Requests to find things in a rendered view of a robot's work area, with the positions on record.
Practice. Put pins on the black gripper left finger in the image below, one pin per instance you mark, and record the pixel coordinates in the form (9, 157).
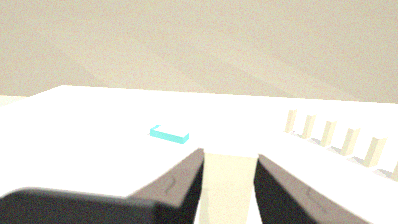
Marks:
(171, 198)

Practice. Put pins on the cream domino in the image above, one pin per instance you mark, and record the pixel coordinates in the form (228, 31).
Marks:
(290, 120)
(227, 184)
(350, 140)
(328, 132)
(308, 127)
(394, 175)
(374, 151)

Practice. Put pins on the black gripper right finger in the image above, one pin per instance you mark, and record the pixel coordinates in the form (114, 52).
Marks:
(284, 198)

